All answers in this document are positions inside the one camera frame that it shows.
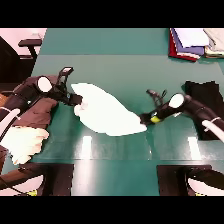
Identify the grey garment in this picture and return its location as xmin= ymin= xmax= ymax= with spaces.
xmin=203 ymin=27 xmax=224 ymax=54

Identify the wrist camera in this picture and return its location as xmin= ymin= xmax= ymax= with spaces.
xmin=56 ymin=66 xmax=75 ymax=88
xmin=145 ymin=88 xmax=168 ymax=108

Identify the pale lavender garment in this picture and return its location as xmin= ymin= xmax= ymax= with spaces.
xmin=174 ymin=27 xmax=211 ymax=49

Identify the black chair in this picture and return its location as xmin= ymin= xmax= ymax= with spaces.
xmin=0 ymin=35 xmax=44 ymax=84

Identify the black garment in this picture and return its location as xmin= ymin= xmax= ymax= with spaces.
xmin=184 ymin=80 xmax=224 ymax=141

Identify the red garment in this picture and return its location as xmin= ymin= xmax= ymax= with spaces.
xmin=167 ymin=29 xmax=201 ymax=63

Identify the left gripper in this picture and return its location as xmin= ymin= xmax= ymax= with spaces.
xmin=56 ymin=87 xmax=84 ymax=107

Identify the white shirt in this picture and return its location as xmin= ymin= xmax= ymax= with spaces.
xmin=70 ymin=82 xmax=148 ymax=137

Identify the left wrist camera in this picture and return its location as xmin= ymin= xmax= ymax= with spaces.
xmin=56 ymin=66 xmax=75 ymax=88

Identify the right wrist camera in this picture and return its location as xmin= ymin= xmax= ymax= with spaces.
xmin=145 ymin=88 xmax=168 ymax=108

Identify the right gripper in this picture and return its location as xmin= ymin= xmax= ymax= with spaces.
xmin=138 ymin=112 xmax=162 ymax=126

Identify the cream garment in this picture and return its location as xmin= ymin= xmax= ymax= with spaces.
xmin=0 ymin=125 xmax=51 ymax=166

